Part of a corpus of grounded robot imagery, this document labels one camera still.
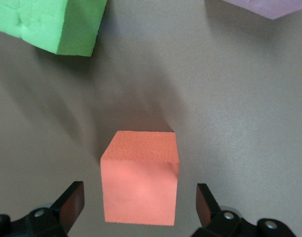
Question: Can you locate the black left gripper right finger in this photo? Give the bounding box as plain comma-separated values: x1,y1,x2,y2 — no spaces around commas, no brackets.
192,183,296,237

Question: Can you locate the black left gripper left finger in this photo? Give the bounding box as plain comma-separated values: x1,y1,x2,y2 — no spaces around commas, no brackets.
0,181,85,237

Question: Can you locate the orange foam cube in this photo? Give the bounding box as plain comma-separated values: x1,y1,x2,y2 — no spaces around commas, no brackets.
100,130,179,227

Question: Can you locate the green foam cube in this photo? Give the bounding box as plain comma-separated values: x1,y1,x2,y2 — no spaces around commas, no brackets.
0,0,108,58

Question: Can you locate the pink foam cube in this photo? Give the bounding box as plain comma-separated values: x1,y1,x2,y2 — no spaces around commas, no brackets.
220,0,302,20

